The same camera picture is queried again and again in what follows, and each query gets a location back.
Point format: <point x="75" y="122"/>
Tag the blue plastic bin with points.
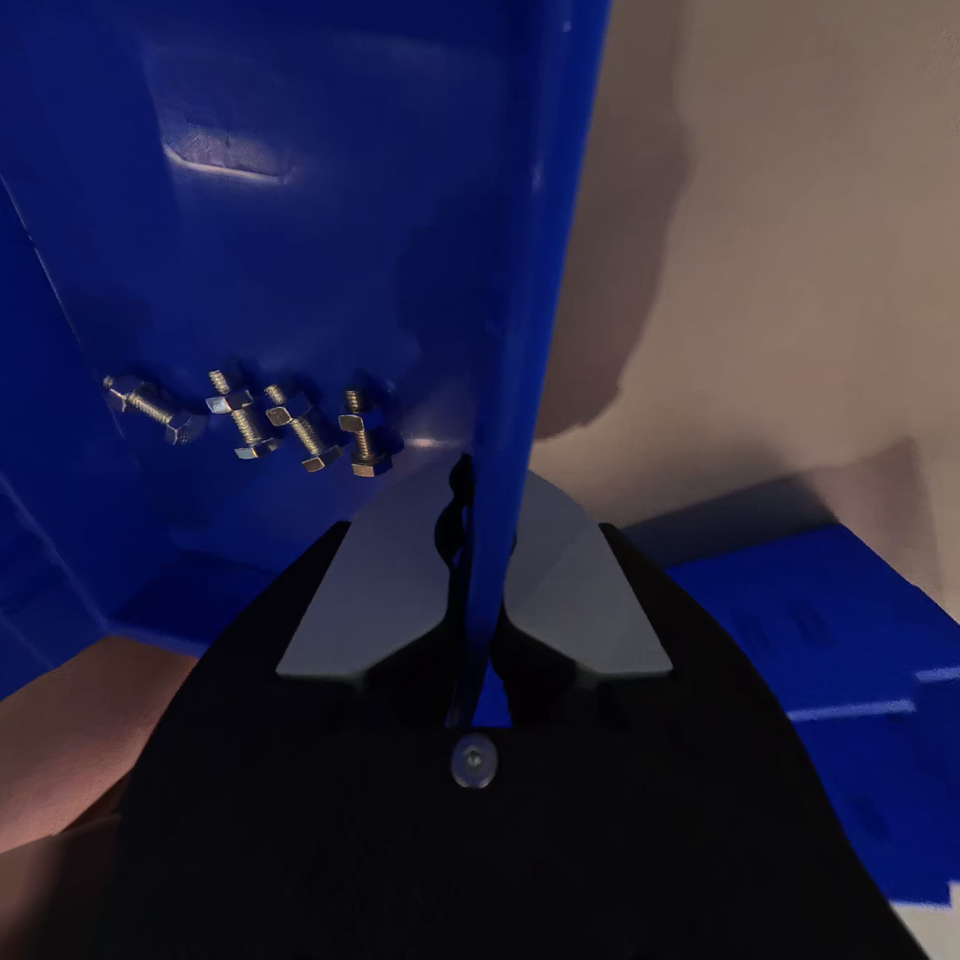
<point x="300" y="225"/>
<point x="825" y="637"/>

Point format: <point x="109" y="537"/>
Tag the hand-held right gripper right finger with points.
<point x="577" y="592"/>

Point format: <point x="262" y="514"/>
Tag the steel bolt with nut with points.
<point x="154" y="411"/>
<point x="244" y="424"/>
<point x="304" y="431"/>
<point x="364" y="442"/>

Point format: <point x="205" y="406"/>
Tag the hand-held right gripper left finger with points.
<point x="367" y="592"/>

